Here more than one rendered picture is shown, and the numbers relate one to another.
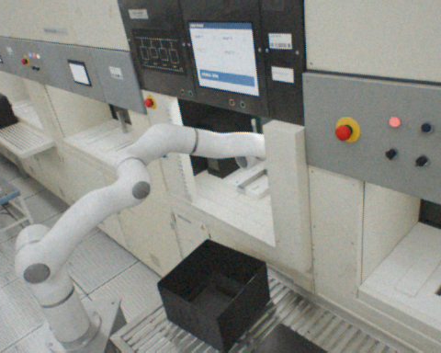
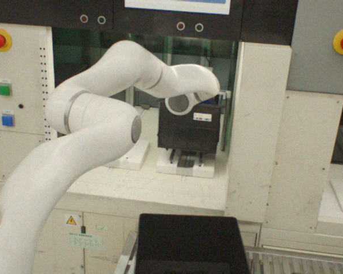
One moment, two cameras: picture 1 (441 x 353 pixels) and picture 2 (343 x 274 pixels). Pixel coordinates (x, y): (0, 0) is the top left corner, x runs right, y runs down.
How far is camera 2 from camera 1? 0.92 m
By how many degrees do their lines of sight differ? 41
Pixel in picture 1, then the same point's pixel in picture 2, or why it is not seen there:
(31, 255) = not seen: outside the picture
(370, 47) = not seen: outside the picture
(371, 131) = not seen: outside the picture
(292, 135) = (288, 52)
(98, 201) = (72, 154)
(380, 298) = (342, 221)
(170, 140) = (146, 62)
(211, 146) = (170, 78)
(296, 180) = (280, 106)
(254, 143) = (207, 76)
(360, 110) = not seen: outside the picture
